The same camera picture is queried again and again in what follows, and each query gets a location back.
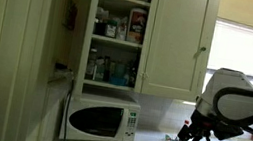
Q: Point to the dark slim bottle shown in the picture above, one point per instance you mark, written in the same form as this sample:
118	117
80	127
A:
106	69

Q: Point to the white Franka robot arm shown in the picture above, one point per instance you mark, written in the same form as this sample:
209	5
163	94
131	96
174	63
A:
231	89

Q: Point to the white microwave oven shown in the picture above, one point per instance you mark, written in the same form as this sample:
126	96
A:
99	120

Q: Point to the blue bowl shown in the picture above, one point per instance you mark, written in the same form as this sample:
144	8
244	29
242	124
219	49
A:
118	81

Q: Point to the dark glass bottle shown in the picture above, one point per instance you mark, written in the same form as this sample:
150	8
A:
132	74

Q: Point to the dark wall hanging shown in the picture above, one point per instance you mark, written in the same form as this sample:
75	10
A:
70	15

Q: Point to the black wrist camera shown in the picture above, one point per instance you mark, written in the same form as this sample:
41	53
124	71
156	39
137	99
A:
230	132

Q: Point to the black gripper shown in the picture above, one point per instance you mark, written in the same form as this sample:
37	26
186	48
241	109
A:
201	123

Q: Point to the clear glass jar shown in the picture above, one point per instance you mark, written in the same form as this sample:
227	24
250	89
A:
91	65

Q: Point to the white food bag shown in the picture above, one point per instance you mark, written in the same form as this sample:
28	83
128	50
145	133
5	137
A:
122	29

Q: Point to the pale bottle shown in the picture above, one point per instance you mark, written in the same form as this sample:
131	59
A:
99	70

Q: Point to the colourful crumpled wrapper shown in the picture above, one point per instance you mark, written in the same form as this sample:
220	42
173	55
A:
170	139

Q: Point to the cream cabinet door with knob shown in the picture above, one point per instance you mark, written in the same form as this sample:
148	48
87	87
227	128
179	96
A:
174	44

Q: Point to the oatmeal canister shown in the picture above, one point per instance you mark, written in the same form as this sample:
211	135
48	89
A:
137	25

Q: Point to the dark jar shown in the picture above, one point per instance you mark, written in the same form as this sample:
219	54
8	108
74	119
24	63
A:
99	28

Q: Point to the cream wall cabinet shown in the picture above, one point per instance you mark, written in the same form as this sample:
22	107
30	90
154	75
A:
86	41

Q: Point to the jar with green lid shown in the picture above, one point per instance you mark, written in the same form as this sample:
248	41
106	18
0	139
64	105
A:
111	29

